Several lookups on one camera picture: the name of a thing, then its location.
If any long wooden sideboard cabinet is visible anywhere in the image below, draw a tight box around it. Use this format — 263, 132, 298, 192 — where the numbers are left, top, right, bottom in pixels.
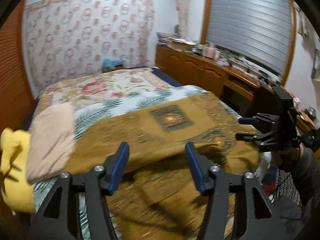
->
155, 45, 316, 136

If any grey window roller blind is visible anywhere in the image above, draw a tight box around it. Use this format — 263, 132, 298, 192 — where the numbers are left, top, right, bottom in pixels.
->
206, 0, 291, 74

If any person's right hand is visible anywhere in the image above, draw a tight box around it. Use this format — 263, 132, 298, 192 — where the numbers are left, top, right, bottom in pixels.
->
272, 143, 304, 167

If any pink circle patterned curtain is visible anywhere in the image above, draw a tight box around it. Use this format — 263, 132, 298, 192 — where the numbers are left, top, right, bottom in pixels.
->
23, 0, 155, 92

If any mustard paisley patterned cloth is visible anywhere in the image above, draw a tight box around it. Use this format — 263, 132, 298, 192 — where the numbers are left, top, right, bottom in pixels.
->
66, 92, 260, 239

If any navy blue mattress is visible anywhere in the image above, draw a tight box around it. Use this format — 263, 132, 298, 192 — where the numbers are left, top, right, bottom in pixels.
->
152, 68, 182, 87

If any yellow plush toy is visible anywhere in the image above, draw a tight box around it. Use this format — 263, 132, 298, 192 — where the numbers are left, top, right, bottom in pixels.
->
1, 128, 35, 213

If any beige folded cloth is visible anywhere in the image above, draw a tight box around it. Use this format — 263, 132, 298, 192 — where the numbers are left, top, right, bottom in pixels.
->
26, 102, 75, 184

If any palm leaf print sheet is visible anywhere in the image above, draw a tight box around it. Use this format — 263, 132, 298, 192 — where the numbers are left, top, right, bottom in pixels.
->
32, 85, 242, 239

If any lavender tissue pack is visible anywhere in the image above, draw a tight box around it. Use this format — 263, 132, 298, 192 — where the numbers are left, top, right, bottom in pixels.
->
216, 58, 230, 67

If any cardboard box with blue cloth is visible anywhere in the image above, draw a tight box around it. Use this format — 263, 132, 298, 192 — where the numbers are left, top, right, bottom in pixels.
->
101, 59, 124, 73

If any floral rose bed blanket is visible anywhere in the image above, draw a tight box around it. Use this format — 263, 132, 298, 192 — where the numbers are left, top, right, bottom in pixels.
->
35, 68, 172, 115

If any open cardboard box on sideboard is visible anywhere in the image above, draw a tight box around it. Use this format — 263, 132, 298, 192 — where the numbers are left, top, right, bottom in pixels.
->
169, 38, 196, 51

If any beige tied side curtain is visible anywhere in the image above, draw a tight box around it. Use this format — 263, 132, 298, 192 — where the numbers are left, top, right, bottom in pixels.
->
177, 0, 190, 37

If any brown louvered wardrobe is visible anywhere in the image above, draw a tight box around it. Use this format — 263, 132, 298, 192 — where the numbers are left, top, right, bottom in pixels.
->
0, 0, 35, 130

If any pink thermos jug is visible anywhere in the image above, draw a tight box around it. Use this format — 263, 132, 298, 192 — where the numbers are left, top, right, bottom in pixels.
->
205, 43, 216, 59

